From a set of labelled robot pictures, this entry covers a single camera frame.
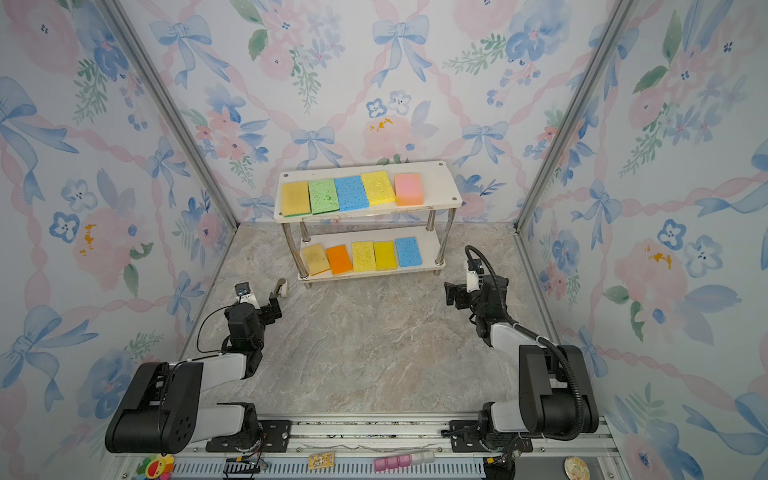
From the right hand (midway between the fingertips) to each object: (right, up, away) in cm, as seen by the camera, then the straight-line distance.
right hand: (462, 279), depth 92 cm
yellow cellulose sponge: (-31, +7, +8) cm, 33 cm away
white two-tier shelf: (-32, +22, +33) cm, 51 cm away
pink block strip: (-20, -40, -23) cm, 50 cm away
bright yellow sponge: (-24, +7, +9) cm, 26 cm away
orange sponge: (-39, +6, +8) cm, 41 cm away
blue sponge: (-16, +8, +10) cm, 20 cm away
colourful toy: (-76, -41, -23) cm, 90 cm away
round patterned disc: (+21, -43, -22) cm, 53 cm away
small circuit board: (-40, -41, -22) cm, 61 cm away
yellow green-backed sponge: (-47, +22, -15) cm, 54 cm away
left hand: (-62, -4, -3) cm, 63 cm away
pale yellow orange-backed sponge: (-47, +6, +7) cm, 48 cm away
